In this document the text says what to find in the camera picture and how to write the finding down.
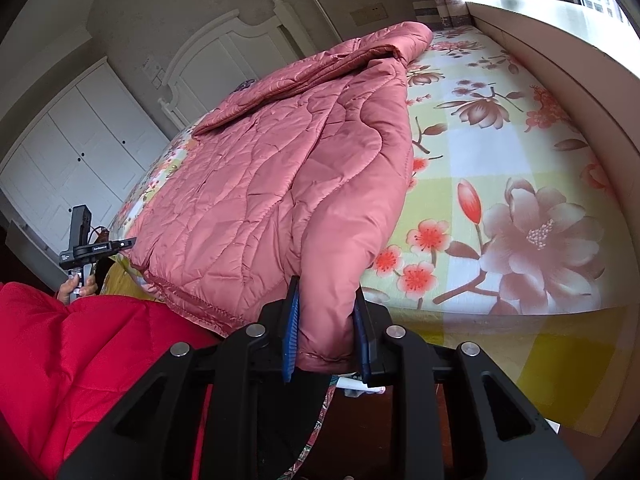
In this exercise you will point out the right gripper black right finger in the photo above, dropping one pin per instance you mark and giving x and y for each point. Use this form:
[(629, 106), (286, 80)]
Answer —
[(456, 415)]

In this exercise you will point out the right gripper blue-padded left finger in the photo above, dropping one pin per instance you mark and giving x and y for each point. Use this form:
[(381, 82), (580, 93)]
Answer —
[(219, 412)]

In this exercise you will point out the pink quilted puffer coat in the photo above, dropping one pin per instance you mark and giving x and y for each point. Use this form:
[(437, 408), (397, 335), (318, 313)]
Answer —
[(301, 176)]

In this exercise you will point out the person's left hand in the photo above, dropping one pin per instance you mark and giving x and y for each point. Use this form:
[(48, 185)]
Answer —
[(72, 288)]

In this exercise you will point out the yellow floral bed skirt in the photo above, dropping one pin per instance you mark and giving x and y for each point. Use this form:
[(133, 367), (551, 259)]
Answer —
[(571, 366)]

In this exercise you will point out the white wardrobe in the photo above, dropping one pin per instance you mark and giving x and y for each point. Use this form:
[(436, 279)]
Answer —
[(90, 145)]

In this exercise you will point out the red puffer jacket torso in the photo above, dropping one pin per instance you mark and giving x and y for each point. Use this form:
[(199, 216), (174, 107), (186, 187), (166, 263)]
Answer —
[(64, 366)]

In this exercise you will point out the floral bed sheet mattress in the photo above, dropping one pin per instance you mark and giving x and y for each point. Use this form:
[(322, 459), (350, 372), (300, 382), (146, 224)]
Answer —
[(500, 174)]

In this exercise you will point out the white wooden headboard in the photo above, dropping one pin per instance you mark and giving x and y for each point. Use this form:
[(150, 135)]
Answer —
[(226, 52)]

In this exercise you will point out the cream bay window ledge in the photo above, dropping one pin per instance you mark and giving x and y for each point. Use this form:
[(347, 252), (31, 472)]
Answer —
[(594, 76)]

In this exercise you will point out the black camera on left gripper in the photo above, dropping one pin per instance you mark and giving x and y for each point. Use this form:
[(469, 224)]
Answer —
[(80, 227)]

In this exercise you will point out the wall power socket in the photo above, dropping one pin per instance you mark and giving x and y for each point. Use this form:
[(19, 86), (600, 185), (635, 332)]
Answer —
[(369, 14)]

